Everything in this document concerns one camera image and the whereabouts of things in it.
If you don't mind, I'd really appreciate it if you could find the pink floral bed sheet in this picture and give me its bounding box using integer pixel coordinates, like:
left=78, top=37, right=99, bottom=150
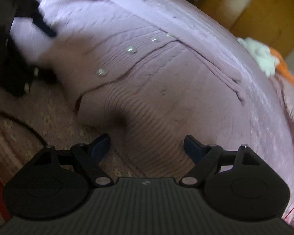
left=0, top=0, right=294, bottom=227

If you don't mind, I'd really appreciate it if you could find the white orange plush toy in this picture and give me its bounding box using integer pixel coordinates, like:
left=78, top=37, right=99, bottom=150
left=237, top=37, right=294, bottom=86

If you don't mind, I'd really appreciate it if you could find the lilac knitted sweater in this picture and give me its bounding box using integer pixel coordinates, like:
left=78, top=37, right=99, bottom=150
left=12, top=0, right=250, bottom=177

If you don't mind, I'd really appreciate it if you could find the wooden wardrobe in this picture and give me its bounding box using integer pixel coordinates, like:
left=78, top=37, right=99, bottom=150
left=187, top=0, right=294, bottom=57

